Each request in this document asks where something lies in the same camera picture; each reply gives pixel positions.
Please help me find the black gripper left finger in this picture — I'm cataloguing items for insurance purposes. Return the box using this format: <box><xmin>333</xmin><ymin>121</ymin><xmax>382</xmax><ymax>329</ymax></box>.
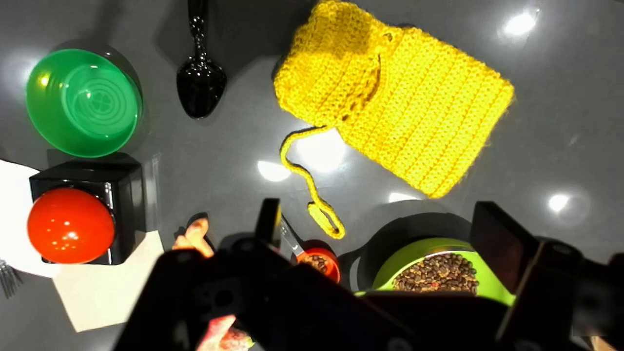
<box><xmin>255</xmin><ymin>199</ymin><xmax>280</xmax><ymax>246</ymax></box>

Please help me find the black plastic spoon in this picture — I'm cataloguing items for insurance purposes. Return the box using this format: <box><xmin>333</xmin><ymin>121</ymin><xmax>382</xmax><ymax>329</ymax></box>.
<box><xmin>175</xmin><ymin>0</ymin><xmax>228</xmax><ymax>119</ymax></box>

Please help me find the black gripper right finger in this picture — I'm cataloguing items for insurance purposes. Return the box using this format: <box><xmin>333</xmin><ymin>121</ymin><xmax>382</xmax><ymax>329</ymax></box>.
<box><xmin>470</xmin><ymin>201</ymin><xmax>583</xmax><ymax>351</ymax></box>

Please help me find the yellow crochet pouch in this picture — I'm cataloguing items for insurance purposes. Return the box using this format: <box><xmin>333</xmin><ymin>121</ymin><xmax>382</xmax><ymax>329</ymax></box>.
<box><xmin>273</xmin><ymin>0</ymin><xmax>514</xmax><ymax>240</ymax></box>

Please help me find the orange white plush toy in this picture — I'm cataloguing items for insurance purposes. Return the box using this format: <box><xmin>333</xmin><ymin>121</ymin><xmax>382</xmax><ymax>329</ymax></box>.
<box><xmin>171</xmin><ymin>212</ymin><xmax>253</xmax><ymax>351</ymax></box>

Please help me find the small green bowl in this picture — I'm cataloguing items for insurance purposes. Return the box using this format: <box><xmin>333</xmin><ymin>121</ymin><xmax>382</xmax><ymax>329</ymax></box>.
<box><xmin>25</xmin><ymin>49</ymin><xmax>142</xmax><ymax>158</ymax></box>

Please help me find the white paper sheet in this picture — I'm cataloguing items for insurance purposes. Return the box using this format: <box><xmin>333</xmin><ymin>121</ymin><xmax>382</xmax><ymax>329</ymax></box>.
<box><xmin>0</xmin><ymin>160</ymin><xmax>163</xmax><ymax>331</ymax></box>

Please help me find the lime green mixing bowl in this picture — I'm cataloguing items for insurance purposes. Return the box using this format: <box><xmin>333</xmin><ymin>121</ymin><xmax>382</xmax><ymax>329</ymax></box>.
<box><xmin>356</xmin><ymin>238</ymin><xmax>514</xmax><ymax>306</ymax></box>

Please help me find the red measuring cup near bowl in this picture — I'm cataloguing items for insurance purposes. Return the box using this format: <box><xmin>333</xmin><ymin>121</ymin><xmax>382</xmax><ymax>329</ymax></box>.
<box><xmin>280</xmin><ymin>220</ymin><xmax>341</xmax><ymax>283</ymax></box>

